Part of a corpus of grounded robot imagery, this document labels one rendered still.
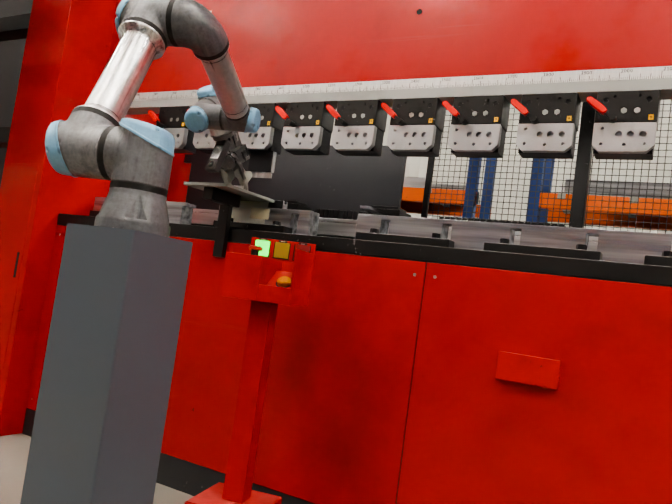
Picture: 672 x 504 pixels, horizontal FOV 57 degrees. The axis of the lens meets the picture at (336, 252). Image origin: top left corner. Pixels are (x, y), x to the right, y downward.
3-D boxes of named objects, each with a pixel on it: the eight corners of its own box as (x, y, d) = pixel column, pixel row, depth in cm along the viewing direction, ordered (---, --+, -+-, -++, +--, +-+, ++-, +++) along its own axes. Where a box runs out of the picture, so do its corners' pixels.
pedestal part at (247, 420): (221, 498, 166) (250, 299, 170) (231, 492, 172) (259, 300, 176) (241, 503, 165) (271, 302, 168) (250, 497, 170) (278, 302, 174)
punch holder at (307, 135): (279, 148, 213) (286, 102, 214) (293, 155, 220) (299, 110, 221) (317, 148, 206) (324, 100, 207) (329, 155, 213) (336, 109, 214)
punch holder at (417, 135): (385, 149, 194) (392, 98, 195) (396, 156, 201) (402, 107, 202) (431, 149, 186) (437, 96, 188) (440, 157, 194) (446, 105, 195)
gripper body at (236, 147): (251, 160, 210) (240, 126, 204) (236, 171, 204) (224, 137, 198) (234, 159, 214) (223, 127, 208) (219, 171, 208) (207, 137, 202)
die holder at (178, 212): (91, 219, 256) (95, 196, 256) (102, 221, 261) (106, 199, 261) (182, 227, 232) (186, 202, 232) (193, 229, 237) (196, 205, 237)
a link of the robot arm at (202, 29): (223, -12, 148) (265, 113, 192) (179, -14, 149) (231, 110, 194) (210, 26, 143) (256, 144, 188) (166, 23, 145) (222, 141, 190)
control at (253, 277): (219, 295, 167) (229, 229, 168) (243, 297, 182) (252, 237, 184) (288, 305, 162) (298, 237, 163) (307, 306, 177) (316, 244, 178)
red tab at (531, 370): (495, 378, 157) (498, 350, 157) (497, 378, 159) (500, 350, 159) (557, 389, 150) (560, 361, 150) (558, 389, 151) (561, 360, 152)
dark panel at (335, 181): (180, 232, 302) (194, 144, 305) (183, 233, 304) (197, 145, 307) (392, 252, 248) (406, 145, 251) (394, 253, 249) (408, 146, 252)
